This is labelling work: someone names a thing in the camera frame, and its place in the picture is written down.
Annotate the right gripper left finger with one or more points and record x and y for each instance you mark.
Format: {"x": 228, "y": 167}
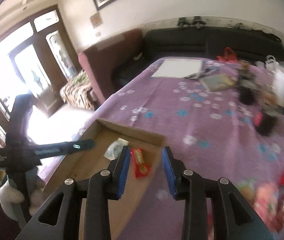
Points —
{"x": 59, "y": 216}

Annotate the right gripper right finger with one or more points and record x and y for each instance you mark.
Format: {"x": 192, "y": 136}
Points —
{"x": 233, "y": 216}

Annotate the white green candy packet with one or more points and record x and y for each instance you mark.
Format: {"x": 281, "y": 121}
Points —
{"x": 115, "y": 148}

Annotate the small red yellow snack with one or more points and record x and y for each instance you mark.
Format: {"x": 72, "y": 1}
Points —
{"x": 141, "y": 169}

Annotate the green cake snack packet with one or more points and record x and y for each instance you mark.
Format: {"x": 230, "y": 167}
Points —
{"x": 247, "y": 189}

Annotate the pink My Melody snack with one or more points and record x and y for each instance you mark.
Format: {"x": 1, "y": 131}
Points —
{"x": 266, "y": 201}

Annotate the left gloved hand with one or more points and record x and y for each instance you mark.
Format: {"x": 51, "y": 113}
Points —
{"x": 10, "y": 196}

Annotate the cardboard tray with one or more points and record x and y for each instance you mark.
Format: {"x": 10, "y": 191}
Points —
{"x": 83, "y": 165}

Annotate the patterned blanket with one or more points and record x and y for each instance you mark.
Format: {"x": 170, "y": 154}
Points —
{"x": 77, "y": 92}

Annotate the purple floral tablecloth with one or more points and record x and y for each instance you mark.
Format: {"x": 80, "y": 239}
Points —
{"x": 211, "y": 132}

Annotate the wooden glass door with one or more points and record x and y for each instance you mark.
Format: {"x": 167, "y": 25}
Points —
{"x": 36, "y": 57}

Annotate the black jar with cork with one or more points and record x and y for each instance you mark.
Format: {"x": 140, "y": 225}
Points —
{"x": 267, "y": 118}
{"x": 246, "y": 84}

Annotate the tan notebook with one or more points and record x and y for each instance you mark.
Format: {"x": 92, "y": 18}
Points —
{"x": 217, "y": 82}

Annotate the white paper sheet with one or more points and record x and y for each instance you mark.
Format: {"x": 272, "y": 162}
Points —
{"x": 178, "y": 68}

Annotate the maroon armchair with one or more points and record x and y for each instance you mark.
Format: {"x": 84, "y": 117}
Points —
{"x": 101, "y": 59}

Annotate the white plastic container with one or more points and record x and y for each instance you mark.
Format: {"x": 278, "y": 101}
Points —
{"x": 278, "y": 85}

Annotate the black sofa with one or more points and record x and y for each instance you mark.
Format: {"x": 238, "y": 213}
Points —
{"x": 205, "y": 42}

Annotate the black clamps on sofa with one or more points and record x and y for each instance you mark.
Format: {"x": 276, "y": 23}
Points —
{"x": 196, "y": 21}

